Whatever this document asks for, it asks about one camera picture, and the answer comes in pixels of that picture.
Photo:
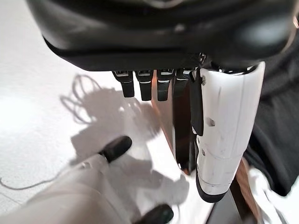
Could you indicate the brown acrylic stand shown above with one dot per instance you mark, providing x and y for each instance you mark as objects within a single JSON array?
[{"x": 182, "y": 130}]

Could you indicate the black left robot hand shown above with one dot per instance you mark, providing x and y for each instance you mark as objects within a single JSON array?
[{"x": 151, "y": 35}]

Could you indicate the silver left robot leg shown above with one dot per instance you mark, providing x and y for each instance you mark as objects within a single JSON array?
[{"x": 81, "y": 186}]

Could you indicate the black garment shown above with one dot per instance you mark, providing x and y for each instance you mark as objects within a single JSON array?
[{"x": 275, "y": 128}]

